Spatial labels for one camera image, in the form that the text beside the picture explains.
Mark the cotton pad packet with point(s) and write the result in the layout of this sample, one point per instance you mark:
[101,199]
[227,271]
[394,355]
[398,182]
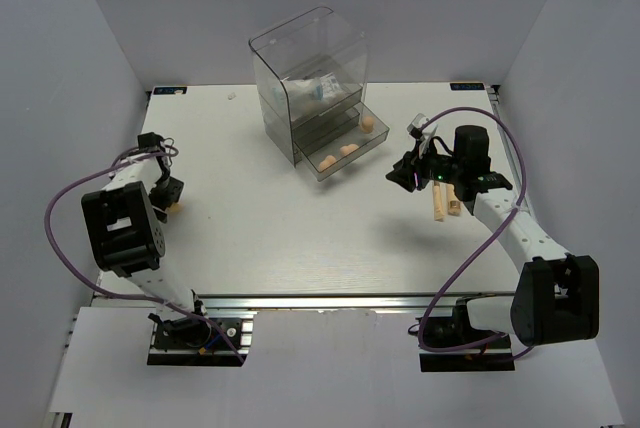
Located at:
[327,88]
[294,92]

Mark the wide beige cream tube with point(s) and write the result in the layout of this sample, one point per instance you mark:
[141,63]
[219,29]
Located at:
[454,206]

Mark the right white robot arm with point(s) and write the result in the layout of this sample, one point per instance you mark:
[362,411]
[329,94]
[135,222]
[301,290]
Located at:
[557,295]

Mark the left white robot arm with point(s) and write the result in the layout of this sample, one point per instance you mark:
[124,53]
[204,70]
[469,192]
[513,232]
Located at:
[124,222]

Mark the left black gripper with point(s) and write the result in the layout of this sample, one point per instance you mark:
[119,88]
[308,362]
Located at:
[173,191]

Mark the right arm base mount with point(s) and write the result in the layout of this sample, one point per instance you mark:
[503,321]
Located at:
[461,348]

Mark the clear acrylic drawer organizer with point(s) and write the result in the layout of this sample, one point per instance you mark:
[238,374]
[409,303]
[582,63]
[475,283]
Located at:
[306,66]

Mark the blue table label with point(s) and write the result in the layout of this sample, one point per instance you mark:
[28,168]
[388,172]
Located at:
[467,86]
[169,90]

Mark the left blue table label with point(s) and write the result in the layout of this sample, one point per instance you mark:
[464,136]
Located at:
[169,90]

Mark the clear drawer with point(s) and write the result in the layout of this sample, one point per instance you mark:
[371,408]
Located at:
[330,142]

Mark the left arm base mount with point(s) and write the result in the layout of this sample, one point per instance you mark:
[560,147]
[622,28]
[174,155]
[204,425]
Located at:
[179,341]

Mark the right blue table label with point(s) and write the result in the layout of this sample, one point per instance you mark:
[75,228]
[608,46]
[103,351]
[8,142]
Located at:
[467,86]

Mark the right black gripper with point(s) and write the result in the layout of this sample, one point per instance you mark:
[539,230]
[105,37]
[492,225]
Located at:
[403,174]

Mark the slim beige concealer tube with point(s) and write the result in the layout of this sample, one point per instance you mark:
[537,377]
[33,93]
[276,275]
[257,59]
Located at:
[438,209]

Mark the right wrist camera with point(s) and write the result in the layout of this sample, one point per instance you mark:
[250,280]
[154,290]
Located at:
[422,132]

